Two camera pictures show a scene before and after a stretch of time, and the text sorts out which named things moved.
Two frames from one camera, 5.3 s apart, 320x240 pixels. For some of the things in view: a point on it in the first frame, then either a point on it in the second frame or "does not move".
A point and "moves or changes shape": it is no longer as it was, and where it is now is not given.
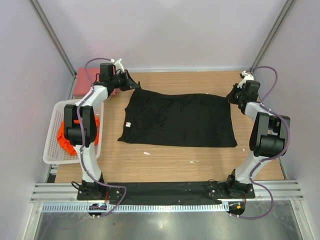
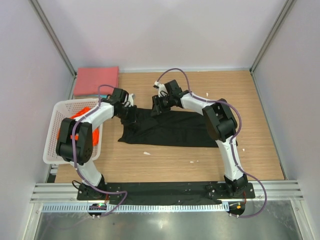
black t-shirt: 202,120 moves or changes shape
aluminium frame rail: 57,193 does not move
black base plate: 163,192 does not move
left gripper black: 129,84 → 133,118
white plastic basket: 54,151 does not move
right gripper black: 230,97 → 157,110
